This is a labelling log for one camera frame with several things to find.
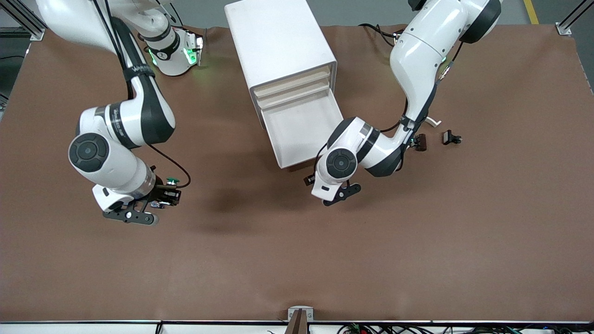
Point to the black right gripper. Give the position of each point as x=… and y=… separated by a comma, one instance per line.
x=161, y=191

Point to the small black clip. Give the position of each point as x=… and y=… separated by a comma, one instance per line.
x=448, y=137

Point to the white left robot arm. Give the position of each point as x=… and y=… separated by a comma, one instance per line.
x=417, y=55

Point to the white table edge rail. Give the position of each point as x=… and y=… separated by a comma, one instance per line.
x=93, y=328

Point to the aluminium frame profile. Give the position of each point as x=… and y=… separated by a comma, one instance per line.
x=36, y=32

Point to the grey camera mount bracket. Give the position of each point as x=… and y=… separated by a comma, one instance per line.
x=300, y=320

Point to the aluminium profile with corner bracket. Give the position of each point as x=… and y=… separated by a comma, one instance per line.
x=564, y=28

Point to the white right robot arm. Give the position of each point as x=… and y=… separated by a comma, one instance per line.
x=125, y=120

